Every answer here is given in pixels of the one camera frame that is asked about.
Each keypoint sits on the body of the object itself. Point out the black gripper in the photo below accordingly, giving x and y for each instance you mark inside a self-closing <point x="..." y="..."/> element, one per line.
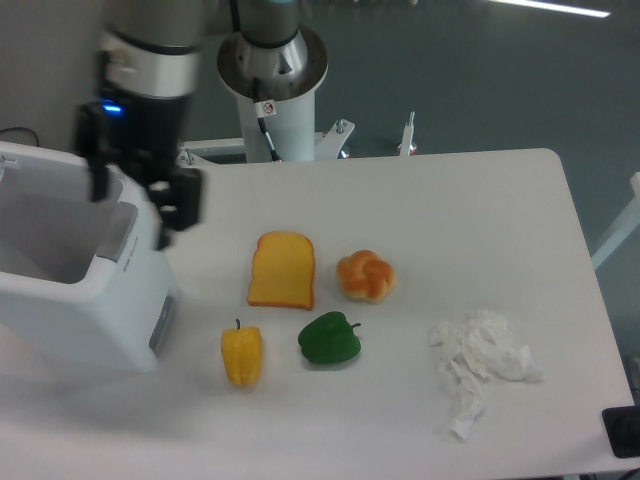
<point x="140" y="136"/>

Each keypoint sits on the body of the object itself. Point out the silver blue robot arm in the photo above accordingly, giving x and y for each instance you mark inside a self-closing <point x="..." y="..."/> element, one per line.
<point x="146" y="70"/>

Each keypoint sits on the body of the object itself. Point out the white trash can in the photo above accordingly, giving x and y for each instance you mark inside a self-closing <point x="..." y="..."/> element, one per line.
<point x="81" y="280"/>

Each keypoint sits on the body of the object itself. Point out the knotted round bread roll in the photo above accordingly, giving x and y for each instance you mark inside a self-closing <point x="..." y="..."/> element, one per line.
<point x="365" y="277"/>

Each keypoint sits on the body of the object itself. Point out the orange toast slice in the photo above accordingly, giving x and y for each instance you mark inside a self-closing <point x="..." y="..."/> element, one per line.
<point x="282" y="271"/>

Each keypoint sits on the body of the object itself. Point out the yellow bell pepper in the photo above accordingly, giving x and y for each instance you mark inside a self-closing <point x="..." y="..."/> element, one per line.
<point x="242" y="354"/>

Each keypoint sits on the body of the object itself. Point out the green bell pepper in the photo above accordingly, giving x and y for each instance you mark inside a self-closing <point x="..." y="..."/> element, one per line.
<point x="329" y="339"/>

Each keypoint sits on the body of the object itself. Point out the crumpled white tissue paper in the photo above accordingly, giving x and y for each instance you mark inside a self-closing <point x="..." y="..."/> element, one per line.
<point x="473" y="351"/>

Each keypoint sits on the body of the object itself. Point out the black device at table edge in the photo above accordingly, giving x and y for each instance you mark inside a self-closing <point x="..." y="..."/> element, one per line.
<point x="622" y="428"/>

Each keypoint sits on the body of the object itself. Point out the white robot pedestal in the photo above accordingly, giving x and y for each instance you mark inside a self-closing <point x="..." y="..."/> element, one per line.
<point x="275" y="93"/>

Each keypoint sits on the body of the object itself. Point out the white frame at right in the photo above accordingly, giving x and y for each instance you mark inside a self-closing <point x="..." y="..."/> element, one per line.
<point x="625" y="223"/>

